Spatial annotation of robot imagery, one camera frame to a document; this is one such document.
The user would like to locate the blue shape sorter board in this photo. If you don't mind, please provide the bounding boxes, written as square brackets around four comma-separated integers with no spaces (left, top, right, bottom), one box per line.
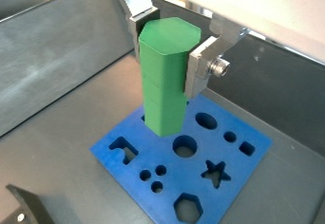
[89,95,271,224]

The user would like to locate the black bracket corner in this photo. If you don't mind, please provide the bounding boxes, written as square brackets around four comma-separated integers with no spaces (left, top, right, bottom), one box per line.
[0,184,54,224]

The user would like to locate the grey metal bin wall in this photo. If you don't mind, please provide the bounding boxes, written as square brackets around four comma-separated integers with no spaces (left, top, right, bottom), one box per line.
[0,0,325,157]

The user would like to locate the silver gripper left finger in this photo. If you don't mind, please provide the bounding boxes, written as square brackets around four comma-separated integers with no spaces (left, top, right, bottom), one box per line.
[118,0,160,60]

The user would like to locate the green hexagonal prism block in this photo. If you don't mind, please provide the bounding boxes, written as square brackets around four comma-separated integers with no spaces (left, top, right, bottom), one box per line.
[137,17,200,137]

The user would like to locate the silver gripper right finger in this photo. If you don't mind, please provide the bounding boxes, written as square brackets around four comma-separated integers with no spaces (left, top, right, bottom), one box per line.
[184,15,248,99]

